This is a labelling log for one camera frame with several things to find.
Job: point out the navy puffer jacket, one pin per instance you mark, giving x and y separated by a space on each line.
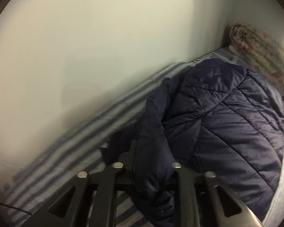
227 134

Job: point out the grey striped bed sheet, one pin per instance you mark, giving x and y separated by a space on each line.
73 151

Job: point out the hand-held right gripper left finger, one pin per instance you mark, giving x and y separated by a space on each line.
123 165

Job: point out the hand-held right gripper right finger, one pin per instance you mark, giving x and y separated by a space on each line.
187 189

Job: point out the rolled floral quilt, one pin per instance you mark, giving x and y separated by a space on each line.
258 52

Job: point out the blue checked bed sheet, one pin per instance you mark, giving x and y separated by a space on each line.
223 53

